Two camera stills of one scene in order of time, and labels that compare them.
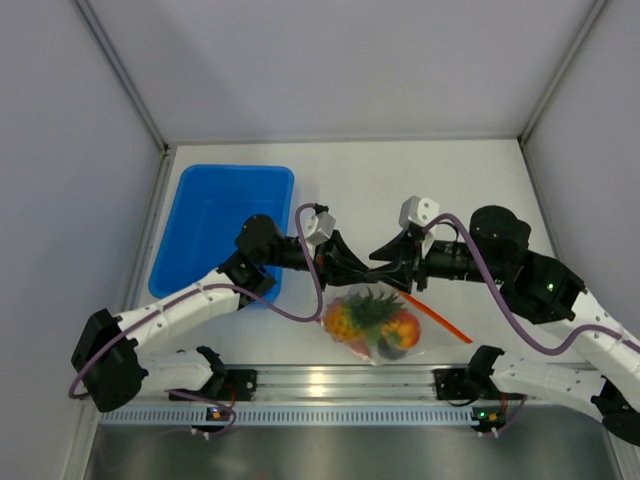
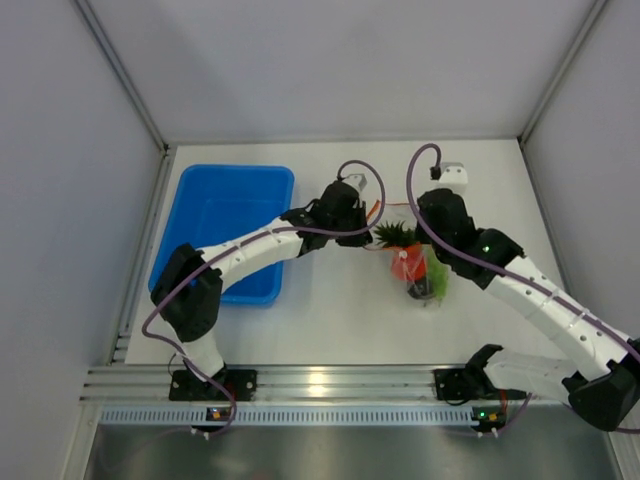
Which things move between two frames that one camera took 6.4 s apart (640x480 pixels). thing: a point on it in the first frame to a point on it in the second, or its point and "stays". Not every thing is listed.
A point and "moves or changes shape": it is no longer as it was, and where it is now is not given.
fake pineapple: (360, 316) to (392, 236)
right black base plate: (455, 384) stays
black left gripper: (332, 261) to (358, 239)
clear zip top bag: (384, 325) moves or changes shape
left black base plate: (227, 385) stays
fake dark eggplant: (389, 352) to (421, 289)
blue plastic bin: (213, 202) stays
